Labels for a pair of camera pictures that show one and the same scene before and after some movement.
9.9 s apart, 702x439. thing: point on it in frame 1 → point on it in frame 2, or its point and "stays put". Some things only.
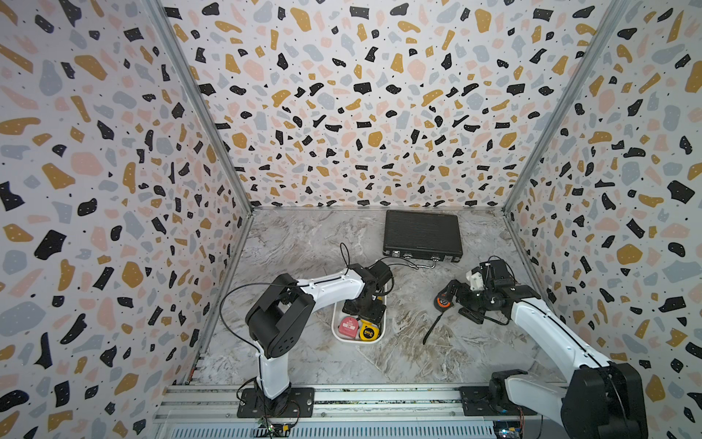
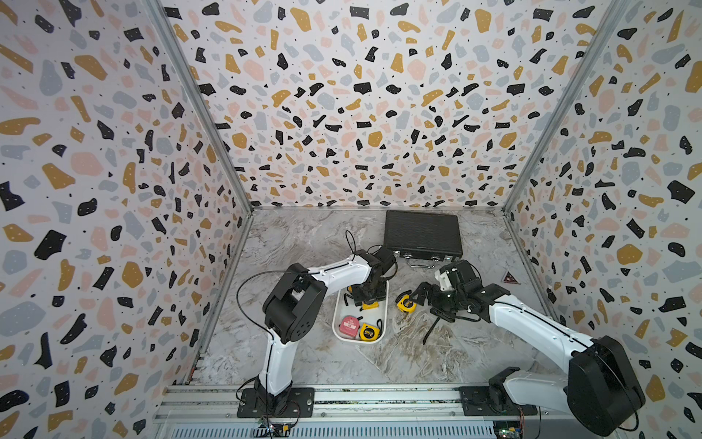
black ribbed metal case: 423,235 stays put
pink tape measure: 348,326 stays put
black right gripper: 452,285 → 433,290
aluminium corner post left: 159,16 stays put
